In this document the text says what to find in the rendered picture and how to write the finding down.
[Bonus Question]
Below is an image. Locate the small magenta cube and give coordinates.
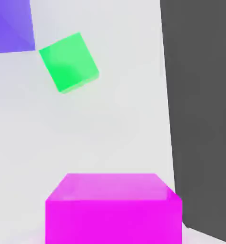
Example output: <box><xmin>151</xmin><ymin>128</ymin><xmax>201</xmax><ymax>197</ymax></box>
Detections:
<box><xmin>45</xmin><ymin>173</ymin><xmax>183</xmax><ymax>244</ymax></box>

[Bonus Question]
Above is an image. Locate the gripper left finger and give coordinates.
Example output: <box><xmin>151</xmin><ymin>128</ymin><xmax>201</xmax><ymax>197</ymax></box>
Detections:
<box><xmin>0</xmin><ymin>224</ymin><xmax>46</xmax><ymax>244</ymax></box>

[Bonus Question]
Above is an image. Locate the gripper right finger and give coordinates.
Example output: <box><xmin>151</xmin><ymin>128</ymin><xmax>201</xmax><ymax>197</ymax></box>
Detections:
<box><xmin>182</xmin><ymin>222</ymin><xmax>226</xmax><ymax>244</ymax></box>

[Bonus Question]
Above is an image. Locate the small green cube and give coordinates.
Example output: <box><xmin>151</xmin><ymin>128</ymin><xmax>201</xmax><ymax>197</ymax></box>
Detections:
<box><xmin>38</xmin><ymin>31</ymin><xmax>100</xmax><ymax>94</ymax></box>

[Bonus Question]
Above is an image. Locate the large purple box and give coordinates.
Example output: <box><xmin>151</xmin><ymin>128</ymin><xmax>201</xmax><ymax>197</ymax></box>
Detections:
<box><xmin>0</xmin><ymin>0</ymin><xmax>36</xmax><ymax>54</ymax></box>

